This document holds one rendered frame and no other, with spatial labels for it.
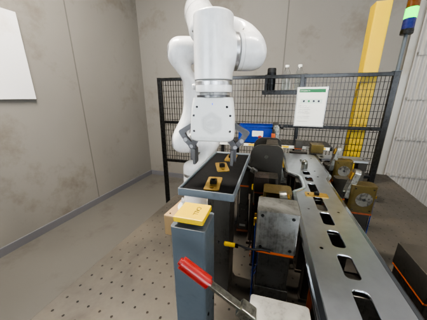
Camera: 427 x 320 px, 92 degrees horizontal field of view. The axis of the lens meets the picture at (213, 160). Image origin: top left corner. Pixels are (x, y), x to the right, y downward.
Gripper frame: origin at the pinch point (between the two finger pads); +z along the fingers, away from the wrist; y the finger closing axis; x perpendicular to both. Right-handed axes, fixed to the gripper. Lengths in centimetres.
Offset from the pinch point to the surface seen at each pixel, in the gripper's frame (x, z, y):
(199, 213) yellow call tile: -14.1, 6.6, -0.5
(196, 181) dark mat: 1.2, 6.5, -4.9
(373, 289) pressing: -11.5, 22.6, 34.7
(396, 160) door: 219, 58, 189
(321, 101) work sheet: 130, -12, 66
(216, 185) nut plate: -1.1, 6.2, 1.1
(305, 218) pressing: 13.3, 22.5, 28.1
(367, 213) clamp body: 32, 29, 57
